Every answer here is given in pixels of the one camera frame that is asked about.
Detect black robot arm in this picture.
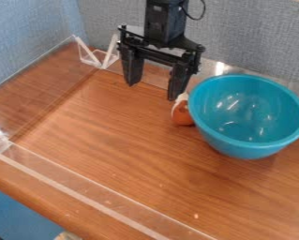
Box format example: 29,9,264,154
117,0,207,100

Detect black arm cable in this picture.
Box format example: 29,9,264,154
179,0,208,22

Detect clear acrylic corner bracket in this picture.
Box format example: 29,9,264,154
72,34,120,69

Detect clear acrylic left barrier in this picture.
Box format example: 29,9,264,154
0,35,96,138

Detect clear acrylic back barrier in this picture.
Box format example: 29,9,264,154
141,58,299,97

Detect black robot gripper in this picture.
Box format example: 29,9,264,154
117,24,206,100

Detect orange toy mushroom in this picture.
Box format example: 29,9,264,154
171,92,194,126

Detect clear acrylic front barrier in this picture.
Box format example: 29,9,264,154
0,129,216,240

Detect clear acrylic barrier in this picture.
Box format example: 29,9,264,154
0,35,96,138
141,58,299,97
0,129,216,240

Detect blue plastic bowl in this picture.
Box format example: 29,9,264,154
188,74,299,159

